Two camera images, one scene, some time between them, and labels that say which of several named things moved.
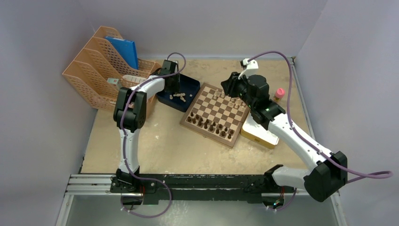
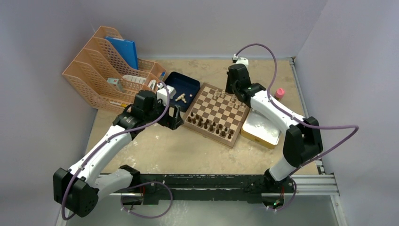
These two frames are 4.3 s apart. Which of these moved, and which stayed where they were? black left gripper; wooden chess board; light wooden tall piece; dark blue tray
Moved: black left gripper
Stayed: dark blue tray; light wooden tall piece; wooden chess board
